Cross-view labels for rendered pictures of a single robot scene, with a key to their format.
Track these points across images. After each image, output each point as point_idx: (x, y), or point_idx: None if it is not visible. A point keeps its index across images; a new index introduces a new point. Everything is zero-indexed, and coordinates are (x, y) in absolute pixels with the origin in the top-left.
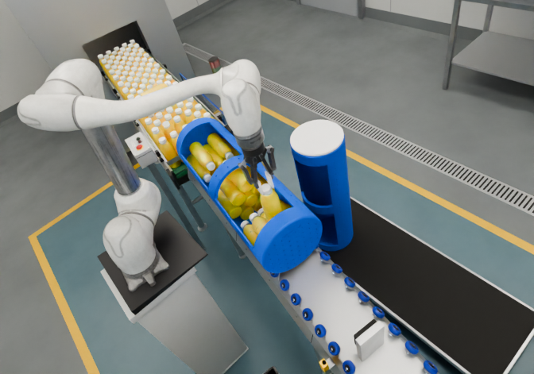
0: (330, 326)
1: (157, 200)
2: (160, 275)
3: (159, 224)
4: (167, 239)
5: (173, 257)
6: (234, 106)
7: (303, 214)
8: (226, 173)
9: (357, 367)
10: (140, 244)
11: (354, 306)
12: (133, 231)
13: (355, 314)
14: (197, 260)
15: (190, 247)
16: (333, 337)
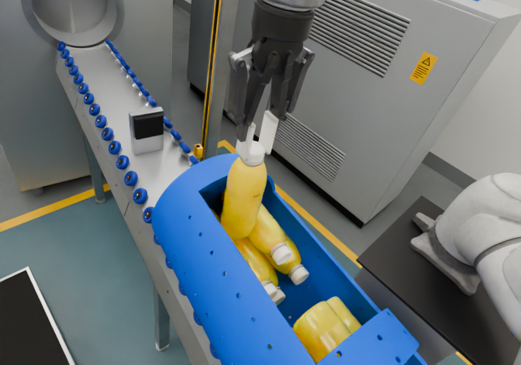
0: (181, 173)
1: (516, 304)
2: (414, 233)
3: (489, 340)
4: (446, 298)
5: (411, 259)
6: None
7: (184, 174)
8: (375, 316)
9: (167, 142)
10: (462, 196)
11: (146, 183)
12: (486, 186)
13: (148, 177)
14: (368, 249)
15: (392, 275)
16: (182, 165)
